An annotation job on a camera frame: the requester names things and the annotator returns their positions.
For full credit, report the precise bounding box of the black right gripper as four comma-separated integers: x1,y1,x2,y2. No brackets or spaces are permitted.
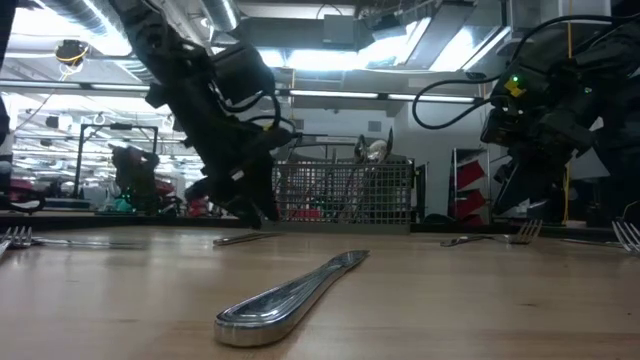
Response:
479,63,602,216

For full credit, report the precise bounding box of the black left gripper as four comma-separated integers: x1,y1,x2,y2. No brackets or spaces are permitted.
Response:
184,115,297,230

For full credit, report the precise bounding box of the silver fork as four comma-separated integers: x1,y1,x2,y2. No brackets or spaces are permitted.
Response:
611,218,640,257
502,218,545,247
0,225,34,259

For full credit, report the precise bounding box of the grey plastic silverware caddy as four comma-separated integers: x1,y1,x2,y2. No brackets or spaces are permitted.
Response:
269,133,417,235

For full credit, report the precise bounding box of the shelf rack with red bins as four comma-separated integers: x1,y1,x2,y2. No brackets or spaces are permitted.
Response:
448,146,492,226

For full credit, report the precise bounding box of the white tilted panel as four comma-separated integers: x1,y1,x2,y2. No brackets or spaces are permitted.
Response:
567,147,611,182

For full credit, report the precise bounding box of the person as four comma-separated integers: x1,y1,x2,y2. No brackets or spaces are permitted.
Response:
109,143,162,215

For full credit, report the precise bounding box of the white ceiling unit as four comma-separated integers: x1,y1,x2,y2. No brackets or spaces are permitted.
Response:
509,0,614,30

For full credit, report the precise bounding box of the grey ceiling box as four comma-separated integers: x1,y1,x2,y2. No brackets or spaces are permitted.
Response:
321,13,362,51

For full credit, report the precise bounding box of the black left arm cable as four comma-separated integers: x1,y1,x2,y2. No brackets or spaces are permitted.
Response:
214,88,301,149

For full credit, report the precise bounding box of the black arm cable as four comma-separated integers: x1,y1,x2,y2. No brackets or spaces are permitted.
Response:
411,13,640,131
214,88,301,149

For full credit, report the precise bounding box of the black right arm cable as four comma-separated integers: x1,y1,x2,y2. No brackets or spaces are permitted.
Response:
411,13,640,131

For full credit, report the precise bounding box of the black aluminium table frame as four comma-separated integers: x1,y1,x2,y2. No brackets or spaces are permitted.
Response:
0,212,640,241

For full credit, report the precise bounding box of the black metal frame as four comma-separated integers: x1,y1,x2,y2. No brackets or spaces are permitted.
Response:
73,122,160,200

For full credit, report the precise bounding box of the black ceiling cable reel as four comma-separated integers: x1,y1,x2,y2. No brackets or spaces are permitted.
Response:
53,38,91,67

